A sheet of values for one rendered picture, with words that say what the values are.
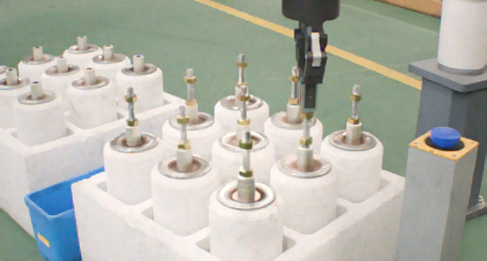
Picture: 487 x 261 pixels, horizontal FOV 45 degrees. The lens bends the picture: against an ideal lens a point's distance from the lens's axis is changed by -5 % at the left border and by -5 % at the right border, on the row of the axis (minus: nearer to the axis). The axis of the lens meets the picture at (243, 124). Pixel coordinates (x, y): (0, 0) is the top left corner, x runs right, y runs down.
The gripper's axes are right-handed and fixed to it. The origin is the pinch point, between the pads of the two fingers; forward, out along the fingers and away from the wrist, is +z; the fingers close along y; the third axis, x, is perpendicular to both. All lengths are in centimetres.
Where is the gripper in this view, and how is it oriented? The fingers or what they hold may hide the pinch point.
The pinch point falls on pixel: (308, 95)
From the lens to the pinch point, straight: 83.4
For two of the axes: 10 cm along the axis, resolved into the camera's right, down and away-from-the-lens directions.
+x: -10.0, 0.2, -0.4
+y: -0.4, -3.8, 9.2
